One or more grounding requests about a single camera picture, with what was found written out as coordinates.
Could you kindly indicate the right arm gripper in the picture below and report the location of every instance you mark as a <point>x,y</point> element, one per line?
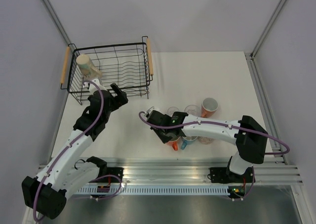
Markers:
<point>164,139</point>

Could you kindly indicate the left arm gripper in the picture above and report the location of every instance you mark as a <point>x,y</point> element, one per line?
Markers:
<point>120,100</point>

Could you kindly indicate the small clear glass cup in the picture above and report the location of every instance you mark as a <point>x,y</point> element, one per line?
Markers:
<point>171,110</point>

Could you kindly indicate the orange mug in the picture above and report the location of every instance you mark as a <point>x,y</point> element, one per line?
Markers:
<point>173,144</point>

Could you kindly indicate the faceted clear glass cup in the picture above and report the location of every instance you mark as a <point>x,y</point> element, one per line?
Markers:
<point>193,110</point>

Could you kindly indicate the blue mug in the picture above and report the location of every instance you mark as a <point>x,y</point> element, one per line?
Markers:
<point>187,140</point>

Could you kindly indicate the cream patterned mug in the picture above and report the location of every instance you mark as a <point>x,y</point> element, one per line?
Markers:
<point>87,68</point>

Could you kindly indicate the pink patterned ceramic mug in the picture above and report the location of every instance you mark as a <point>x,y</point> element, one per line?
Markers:
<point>205,140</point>

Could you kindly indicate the salmon pink mug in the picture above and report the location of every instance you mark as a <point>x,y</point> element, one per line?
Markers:
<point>208,107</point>

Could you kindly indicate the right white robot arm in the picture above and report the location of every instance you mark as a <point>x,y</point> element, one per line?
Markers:
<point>245,134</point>

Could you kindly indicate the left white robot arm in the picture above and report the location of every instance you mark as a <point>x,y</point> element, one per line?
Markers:
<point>48,192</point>

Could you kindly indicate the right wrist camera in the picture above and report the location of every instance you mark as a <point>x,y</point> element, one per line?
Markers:
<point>150,110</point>

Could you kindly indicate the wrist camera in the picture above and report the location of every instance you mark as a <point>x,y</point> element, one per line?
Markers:
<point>150,110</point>
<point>91,83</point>

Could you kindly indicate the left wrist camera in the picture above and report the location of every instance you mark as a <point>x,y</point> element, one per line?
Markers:
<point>91,83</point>

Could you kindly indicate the black wire dish rack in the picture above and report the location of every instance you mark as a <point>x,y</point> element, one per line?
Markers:
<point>124,64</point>

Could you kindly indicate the right wooden rack handle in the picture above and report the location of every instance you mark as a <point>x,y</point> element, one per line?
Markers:
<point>150,62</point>

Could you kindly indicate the wooden rack handle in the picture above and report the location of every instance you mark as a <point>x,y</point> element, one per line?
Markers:
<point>150,62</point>
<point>65,63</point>

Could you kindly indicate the left wooden rack handle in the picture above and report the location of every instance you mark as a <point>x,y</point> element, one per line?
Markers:
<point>65,63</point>

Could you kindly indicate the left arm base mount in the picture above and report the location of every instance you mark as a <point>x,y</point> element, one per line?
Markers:
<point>114,175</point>

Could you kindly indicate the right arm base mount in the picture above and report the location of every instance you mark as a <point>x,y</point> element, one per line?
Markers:
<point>222,175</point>

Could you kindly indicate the white slotted cable duct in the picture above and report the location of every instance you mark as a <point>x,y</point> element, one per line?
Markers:
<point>154,190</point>

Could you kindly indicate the aluminium frame rail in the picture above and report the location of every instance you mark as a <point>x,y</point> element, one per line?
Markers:
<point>53,15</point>

